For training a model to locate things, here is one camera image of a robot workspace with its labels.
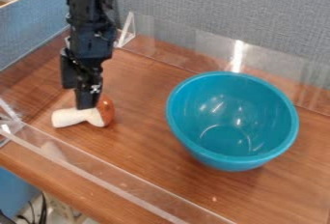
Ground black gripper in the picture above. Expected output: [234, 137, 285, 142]
[60, 24, 118, 110]

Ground white brown toy mushroom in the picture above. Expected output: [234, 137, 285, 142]
[52, 96, 115, 127]

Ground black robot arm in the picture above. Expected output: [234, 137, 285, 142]
[60, 0, 118, 110]

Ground blue plastic bowl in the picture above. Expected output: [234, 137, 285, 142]
[166, 71, 299, 172]

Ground clear acrylic left barrier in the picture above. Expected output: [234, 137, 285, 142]
[0, 24, 72, 129]

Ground clear acrylic barrier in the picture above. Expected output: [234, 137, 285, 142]
[0, 98, 236, 224]
[0, 24, 72, 129]
[123, 13, 330, 116]

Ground clear acrylic front barrier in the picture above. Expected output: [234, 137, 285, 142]
[0, 98, 236, 224]

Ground clear acrylic back barrier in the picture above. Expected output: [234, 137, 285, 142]
[123, 13, 330, 116]

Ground clear acrylic corner bracket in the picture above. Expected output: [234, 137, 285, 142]
[116, 12, 136, 48]

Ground black floor cables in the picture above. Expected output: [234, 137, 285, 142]
[0, 192, 49, 224]

